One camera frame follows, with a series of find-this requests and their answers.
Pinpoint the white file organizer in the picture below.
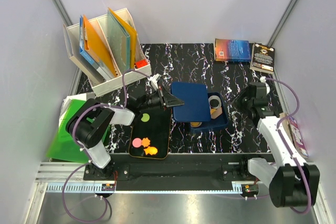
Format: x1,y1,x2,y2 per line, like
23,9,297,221
63,8,152,97

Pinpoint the teal speckled folder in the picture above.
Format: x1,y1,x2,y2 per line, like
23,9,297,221
107,8,131,73

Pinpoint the orange dotted round cookie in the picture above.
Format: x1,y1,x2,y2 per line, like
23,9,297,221
190,122,202,127

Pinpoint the black paperback book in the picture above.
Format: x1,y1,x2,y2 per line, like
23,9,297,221
250,43,275,74

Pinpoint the purple cable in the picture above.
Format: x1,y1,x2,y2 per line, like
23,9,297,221
61,69,155,221
217,77,313,214

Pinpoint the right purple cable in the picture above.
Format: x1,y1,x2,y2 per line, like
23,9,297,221
217,77,313,214

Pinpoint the blue orange book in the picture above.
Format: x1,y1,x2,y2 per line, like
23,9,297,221
214,38,251,62

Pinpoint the red small box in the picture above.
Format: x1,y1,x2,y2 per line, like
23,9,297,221
135,59,148,69

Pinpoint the blue tin box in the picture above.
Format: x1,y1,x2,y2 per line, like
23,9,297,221
190,92,228,134

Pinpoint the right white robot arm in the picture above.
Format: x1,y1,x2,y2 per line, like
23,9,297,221
232,78,320,215

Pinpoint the pink round cookie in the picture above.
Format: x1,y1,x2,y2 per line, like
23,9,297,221
132,138,142,148

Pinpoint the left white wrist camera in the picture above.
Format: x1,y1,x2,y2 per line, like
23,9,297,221
149,73,162,90

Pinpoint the black gold-rimmed tray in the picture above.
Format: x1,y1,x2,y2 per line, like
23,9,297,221
128,108,172,159

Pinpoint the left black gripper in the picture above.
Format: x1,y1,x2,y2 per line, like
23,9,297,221
139,86,184,111

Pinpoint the blue tin lid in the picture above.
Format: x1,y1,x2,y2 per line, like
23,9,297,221
171,82,211,122

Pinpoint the yellow orange folder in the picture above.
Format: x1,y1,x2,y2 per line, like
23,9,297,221
107,8,137,73

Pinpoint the green round cookie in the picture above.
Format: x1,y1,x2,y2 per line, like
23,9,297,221
141,113,150,122

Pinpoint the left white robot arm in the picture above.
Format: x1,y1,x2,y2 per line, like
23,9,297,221
66,84,184,180

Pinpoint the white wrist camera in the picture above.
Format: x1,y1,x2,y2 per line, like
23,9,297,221
149,73,162,90
259,77,270,94

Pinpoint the orange fish cookie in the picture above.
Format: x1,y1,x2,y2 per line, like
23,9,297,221
144,146,158,155

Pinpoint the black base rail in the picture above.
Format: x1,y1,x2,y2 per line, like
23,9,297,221
83,153,274,194

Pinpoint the orange flower cookie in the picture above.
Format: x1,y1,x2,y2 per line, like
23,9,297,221
141,137,151,147

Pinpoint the green clip file folder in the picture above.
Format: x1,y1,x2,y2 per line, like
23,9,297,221
47,99,114,168

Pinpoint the blue binder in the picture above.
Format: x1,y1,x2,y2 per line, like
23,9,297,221
79,15,102,67

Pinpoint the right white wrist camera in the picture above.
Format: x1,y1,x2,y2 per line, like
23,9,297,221
259,77,270,94

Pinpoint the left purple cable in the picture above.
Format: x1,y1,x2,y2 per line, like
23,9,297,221
61,69,155,221

